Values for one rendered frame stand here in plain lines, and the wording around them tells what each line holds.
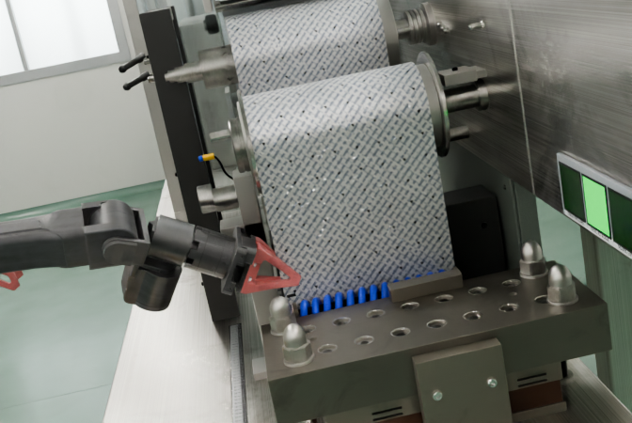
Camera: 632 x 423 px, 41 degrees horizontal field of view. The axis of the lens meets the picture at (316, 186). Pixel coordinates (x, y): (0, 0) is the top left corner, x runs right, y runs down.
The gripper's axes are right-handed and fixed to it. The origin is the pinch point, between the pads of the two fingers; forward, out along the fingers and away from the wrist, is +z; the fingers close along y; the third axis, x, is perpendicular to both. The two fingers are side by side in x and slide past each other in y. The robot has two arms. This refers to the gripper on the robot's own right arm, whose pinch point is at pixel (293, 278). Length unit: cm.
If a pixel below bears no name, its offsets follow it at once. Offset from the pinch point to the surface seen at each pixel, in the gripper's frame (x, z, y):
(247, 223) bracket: 3.5, -7.5, -7.0
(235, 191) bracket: 7.0, -10.4, -8.3
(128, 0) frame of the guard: 22, -40, -102
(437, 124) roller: 25.7, 11.0, -0.5
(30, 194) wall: -168, -107, -556
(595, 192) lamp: 26.8, 19.2, 30.4
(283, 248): 3.6, -2.8, 0.2
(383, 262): 5.9, 10.7, 0.2
